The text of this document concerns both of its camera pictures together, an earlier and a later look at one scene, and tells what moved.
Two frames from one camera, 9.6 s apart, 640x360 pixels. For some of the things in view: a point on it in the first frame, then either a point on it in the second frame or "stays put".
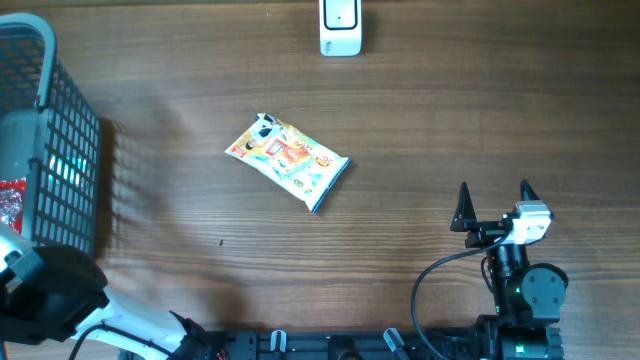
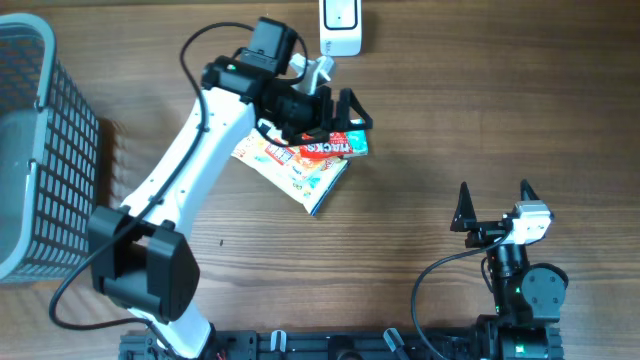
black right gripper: (465, 219) stays put
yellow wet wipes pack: (296, 165) stays put
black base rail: (361, 344) stays put
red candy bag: (12, 202) → (337, 147)
